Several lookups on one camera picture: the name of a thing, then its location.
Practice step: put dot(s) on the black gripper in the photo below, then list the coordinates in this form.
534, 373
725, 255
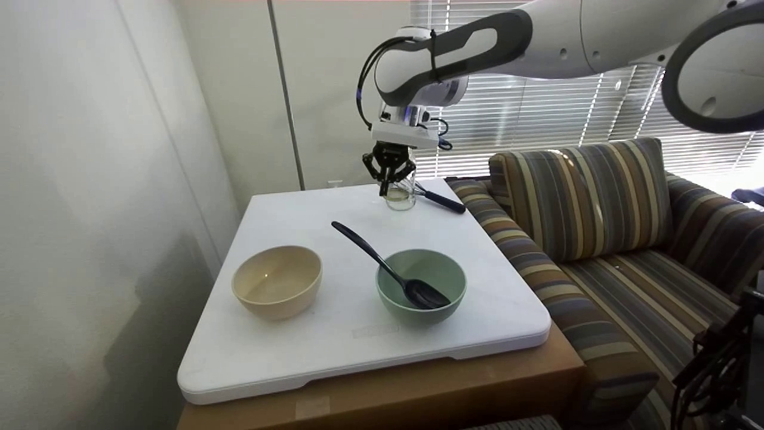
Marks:
392, 157

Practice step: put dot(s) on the green ceramic bowl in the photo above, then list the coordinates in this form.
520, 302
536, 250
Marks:
435, 265

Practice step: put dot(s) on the black plastic spoon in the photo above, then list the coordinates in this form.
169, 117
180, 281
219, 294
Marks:
430, 296

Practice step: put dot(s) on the cream ceramic bowl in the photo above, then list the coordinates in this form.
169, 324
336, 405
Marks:
278, 302

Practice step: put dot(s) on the white foam board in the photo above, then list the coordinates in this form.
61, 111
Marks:
343, 350

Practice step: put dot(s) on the striped cushion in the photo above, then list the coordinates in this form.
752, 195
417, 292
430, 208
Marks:
582, 198

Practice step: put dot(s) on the wooden table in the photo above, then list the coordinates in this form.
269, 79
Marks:
444, 392

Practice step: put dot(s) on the striped sofa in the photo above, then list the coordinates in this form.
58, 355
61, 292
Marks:
635, 302

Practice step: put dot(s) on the blue object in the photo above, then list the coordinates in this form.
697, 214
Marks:
752, 195

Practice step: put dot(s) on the black metal stand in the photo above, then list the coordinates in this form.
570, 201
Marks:
716, 358

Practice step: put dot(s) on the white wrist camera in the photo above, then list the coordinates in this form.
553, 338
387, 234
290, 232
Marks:
403, 136

